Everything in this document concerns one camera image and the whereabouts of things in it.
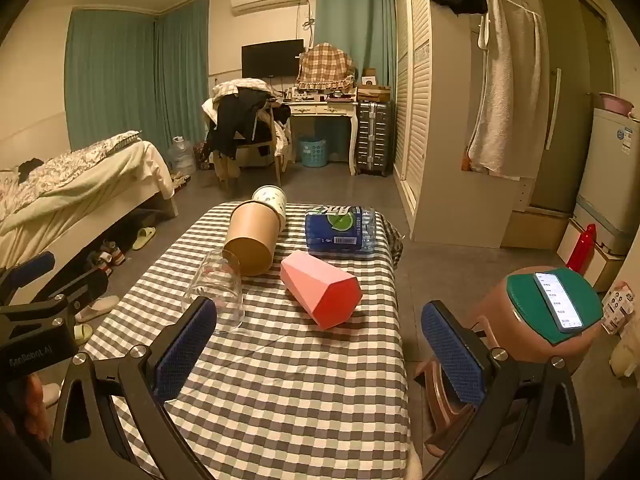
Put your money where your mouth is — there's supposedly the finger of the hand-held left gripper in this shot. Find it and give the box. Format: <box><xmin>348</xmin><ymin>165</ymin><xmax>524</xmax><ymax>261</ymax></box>
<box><xmin>0</xmin><ymin>251</ymin><xmax>57</xmax><ymax>306</ymax></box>
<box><xmin>27</xmin><ymin>267</ymin><xmax>110</xmax><ymax>322</ymax></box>

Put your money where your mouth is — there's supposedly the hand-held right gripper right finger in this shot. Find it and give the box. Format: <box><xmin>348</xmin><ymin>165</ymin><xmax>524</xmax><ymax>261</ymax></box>
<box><xmin>421</xmin><ymin>300</ymin><xmax>586</xmax><ymax>480</ymax></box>

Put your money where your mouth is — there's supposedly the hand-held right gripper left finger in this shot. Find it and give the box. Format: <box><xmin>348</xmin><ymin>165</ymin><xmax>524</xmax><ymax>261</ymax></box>
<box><xmin>50</xmin><ymin>296</ymin><xmax>218</xmax><ymax>480</ymax></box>

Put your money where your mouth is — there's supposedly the pink hexagonal cup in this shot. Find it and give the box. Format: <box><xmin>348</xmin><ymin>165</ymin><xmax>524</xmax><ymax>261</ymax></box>
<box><xmin>280</xmin><ymin>251</ymin><xmax>362</xmax><ymax>331</ymax></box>

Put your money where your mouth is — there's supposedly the clear glass cup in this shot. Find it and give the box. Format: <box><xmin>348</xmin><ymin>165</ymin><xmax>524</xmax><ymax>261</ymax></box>
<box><xmin>186</xmin><ymin>248</ymin><xmax>246</xmax><ymax>335</ymax></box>

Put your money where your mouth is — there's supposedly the brown paper cup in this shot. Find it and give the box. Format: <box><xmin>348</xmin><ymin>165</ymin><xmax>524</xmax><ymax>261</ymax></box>
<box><xmin>223</xmin><ymin>200</ymin><xmax>281</xmax><ymax>276</ymax></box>

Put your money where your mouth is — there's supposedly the white paper cup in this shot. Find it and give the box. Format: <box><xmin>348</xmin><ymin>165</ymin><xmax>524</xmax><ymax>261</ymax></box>
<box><xmin>251</xmin><ymin>185</ymin><xmax>288</xmax><ymax>233</ymax></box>

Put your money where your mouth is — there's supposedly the white slipper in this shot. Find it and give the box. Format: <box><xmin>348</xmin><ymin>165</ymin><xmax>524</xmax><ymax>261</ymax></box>
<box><xmin>75</xmin><ymin>296</ymin><xmax>121</xmax><ymax>323</ymax></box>

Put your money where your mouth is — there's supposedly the pair of sneakers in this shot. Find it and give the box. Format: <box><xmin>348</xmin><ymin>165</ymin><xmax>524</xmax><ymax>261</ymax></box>
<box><xmin>87</xmin><ymin>241</ymin><xmax>126</xmax><ymax>267</ymax></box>

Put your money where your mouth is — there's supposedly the brown plastic stool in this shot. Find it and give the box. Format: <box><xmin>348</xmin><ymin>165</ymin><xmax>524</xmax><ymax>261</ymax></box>
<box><xmin>412</xmin><ymin>265</ymin><xmax>601</xmax><ymax>456</ymax></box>

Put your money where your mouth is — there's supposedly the green slipper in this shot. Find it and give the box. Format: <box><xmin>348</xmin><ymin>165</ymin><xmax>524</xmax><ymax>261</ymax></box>
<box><xmin>132</xmin><ymin>226</ymin><xmax>157</xmax><ymax>251</ymax></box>

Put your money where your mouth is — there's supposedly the green seat pad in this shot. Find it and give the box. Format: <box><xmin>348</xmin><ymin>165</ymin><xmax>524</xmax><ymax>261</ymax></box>
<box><xmin>505</xmin><ymin>267</ymin><xmax>605</xmax><ymax>346</ymax></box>

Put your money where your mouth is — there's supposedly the patterned quilt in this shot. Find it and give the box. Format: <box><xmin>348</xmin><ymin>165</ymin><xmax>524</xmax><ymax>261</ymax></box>
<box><xmin>0</xmin><ymin>131</ymin><xmax>143</xmax><ymax>221</ymax></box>

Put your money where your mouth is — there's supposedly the bed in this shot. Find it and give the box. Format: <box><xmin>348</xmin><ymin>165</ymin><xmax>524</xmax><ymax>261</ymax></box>
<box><xmin>0</xmin><ymin>130</ymin><xmax>178</xmax><ymax>271</ymax></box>

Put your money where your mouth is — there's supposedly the smartphone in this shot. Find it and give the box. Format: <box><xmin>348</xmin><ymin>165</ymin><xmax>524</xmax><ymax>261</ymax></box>
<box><xmin>533</xmin><ymin>272</ymin><xmax>586</xmax><ymax>334</ymax></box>

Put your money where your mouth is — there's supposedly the clear water jug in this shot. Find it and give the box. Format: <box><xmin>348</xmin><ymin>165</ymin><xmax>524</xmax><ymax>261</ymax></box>
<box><xmin>167</xmin><ymin>136</ymin><xmax>195</xmax><ymax>173</ymax></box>

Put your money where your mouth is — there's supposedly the red bottle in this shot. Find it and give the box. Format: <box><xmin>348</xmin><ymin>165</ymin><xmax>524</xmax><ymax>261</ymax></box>
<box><xmin>566</xmin><ymin>224</ymin><xmax>597</xmax><ymax>276</ymax></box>

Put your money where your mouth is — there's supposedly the white printed box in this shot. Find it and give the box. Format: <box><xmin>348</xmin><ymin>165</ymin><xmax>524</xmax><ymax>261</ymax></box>
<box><xmin>602</xmin><ymin>282</ymin><xmax>639</xmax><ymax>333</ymax></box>

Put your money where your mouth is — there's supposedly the blue pack of water bottles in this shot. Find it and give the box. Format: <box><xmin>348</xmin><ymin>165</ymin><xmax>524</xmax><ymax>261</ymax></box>
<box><xmin>304</xmin><ymin>203</ymin><xmax>378</xmax><ymax>257</ymax></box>

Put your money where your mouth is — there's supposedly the teal window curtain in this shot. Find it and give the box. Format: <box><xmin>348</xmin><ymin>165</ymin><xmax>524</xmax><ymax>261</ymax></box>
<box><xmin>315</xmin><ymin>0</ymin><xmax>398</xmax><ymax>88</ymax></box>
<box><xmin>65</xmin><ymin>0</ymin><xmax>211</xmax><ymax>158</ymax></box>

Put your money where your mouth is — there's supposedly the wooden chair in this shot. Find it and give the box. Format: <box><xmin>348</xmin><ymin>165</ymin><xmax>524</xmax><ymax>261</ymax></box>
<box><xmin>212</xmin><ymin>102</ymin><xmax>286</xmax><ymax>191</ymax></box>

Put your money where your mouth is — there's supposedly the pile of clothes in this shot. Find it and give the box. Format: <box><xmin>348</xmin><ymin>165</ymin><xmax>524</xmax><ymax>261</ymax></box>
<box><xmin>202</xmin><ymin>79</ymin><xmax>293</xmax><ymax>161</ymax></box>

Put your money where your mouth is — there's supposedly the white wardrobe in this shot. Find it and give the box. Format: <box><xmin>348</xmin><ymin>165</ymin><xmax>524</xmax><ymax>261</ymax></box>
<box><xmin>392</xmin><ymin>0</ymin><xmax>538</xmax><ymax>248</ymax></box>

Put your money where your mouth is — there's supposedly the blue plastic basket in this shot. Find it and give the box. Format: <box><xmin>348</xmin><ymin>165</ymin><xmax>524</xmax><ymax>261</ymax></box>
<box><xmin>300</xmin><ymin>136</ymin><xmax>328</xmax><ymax>168</ymax></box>

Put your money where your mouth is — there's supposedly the silver suitcase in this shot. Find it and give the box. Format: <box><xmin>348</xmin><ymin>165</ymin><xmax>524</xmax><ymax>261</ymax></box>
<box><xmin>355</xmin><ymin>101</ymin><xmax>392</xmax><ymax>177</ymax></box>

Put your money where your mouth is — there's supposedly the white washing machine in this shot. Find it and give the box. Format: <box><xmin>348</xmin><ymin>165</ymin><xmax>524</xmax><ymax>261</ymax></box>
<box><xmin>575</xmin><ymin>107</ymin><xmax>640</xmax><ymax>256</ymax></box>

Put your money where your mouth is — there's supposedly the white hanging towel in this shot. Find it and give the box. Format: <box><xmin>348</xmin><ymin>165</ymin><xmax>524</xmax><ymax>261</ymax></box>
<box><xmin>467</xmin><ymin>0</ymin><xmax>543</xmax><ymax>178</ymax></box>

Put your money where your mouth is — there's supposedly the white desk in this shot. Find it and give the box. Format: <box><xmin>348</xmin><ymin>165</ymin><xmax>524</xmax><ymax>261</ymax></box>
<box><xmin>287</xmin><ymin>95</ymin><xmax>361</xmax><ymax>176</ymax></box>

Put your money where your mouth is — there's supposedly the cardboard box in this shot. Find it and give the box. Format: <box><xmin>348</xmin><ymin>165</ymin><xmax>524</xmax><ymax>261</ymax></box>
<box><xmin>356</xmin><ymin>85</ymin><xmax>392</xmax><ymax>104</ymax></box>

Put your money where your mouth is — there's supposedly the black television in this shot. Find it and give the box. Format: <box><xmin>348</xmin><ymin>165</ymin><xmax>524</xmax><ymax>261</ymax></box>
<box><xmin>241</xmin><ymin>39</ymin><xmax>305</xmax><ymax>79</ymax></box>

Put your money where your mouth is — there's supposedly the pink basin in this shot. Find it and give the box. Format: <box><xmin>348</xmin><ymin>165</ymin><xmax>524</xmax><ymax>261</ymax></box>
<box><xmin>600</xmin><ymin>92</ymin><xmax>640</xmax><ymax>117</ymax></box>

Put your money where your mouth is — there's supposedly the plaid cloth cover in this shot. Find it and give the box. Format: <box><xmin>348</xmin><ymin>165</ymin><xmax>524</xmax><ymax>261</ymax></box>
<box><xmin>296</xmin><ymin>43</ymin><xmax>357</xmax><ymax>92</ymax></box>

